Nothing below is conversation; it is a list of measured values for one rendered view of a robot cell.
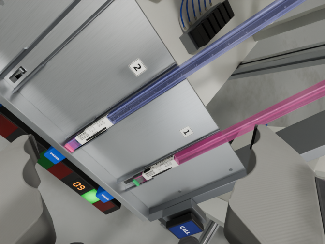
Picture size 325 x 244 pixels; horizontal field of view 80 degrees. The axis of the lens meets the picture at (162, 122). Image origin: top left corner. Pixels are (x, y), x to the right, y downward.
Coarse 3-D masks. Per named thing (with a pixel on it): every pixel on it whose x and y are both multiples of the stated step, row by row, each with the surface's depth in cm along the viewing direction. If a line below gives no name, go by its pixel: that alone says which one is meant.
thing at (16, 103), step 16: (0, 80) 24; (0, 96) 24; (16, 96) 25; (16, 112) 25; (32, 112) 26; (32, 128) 26; (48, 128) 27; (64, 144) 28; (80, 160) 29; (96, 176) 30; (112, 176) 33; (112, 192) 32; (128, 192) 34; (128, 208) 34; (144, 208) 36
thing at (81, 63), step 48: (0, 0) 20; (48, 0) 20; (96, 0) 20; (0, 48) 23; (48, 48) 22; (96, 48) 22; (144, 48) 22; (48, 96) 26; (96, 96) 25; (192, 96) 25; (96, 144) 30; (144, 144) 29; (192, 144) 29; (144, 192) 35
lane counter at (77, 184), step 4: (76, 180) 35; (80, 180) 35; (68, 184) 36; (72, 184) 36; (76, 184) 36; (80, 184) 36; (84, 184) 36; (76, 188) 36; (80, 188) 36; (84, 188) 36; (88, 188) 36; (80, 192) 37
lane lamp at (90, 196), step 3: (93, 189) 36; (87, 192) 37; (90, 192) 37; (93, 192) 37; (96, 192) 37; (81, 195) 37; (84, 195) 37; (87, 195) 37; (90, 195) 37; (93, 195) 37; (87, 198) 38; (90, 198) 38; (93, 198) 38; (96, 198) 38; (90, 201) 38; (93, 201) 38; (96, 201) 38
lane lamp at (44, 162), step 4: (44, 152) 32; (40, 156) 33; (44, 156) 33; (40, 160) 33; (44, 160) 33; (48, 160) 33; (40, 164) 34; (44, 164) 33; (48, 164) 33; (52, 164) 33
